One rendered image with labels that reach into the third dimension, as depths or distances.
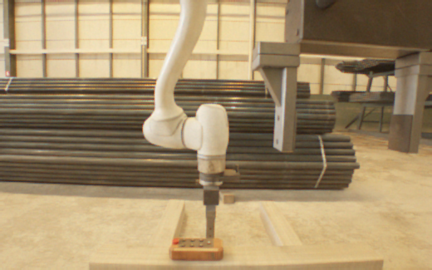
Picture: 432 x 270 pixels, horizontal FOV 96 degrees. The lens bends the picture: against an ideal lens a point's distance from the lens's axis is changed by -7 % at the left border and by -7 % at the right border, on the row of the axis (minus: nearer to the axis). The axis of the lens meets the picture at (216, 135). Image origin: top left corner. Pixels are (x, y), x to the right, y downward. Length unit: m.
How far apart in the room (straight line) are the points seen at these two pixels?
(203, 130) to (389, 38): 0.49
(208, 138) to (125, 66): 9.47
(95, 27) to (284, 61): 10.81
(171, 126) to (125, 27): 9.83
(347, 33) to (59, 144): 2.12
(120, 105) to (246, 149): 1.14
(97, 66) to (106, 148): 8.71
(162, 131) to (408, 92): 0.58
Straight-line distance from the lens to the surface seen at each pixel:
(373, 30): 0.25
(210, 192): 0.64
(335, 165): 1.98
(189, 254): 0.78
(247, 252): 0.85
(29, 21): 12.73
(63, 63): 11.36
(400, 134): 0.29
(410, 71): 0.29
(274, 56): 0.21
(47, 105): 2.35
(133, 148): 1.86
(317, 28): 0.22
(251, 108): 1.86
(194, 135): 0.63
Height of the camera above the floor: 0.69
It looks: 7 degrees down
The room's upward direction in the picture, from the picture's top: 1 degrees clockwise
